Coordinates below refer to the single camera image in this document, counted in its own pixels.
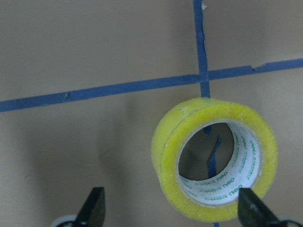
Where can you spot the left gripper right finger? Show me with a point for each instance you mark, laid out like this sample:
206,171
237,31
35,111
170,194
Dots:
252,212

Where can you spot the yellow tape roll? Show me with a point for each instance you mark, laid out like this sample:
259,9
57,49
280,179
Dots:
253,163

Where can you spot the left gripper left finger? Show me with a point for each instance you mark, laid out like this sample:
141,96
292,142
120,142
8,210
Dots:
93,211

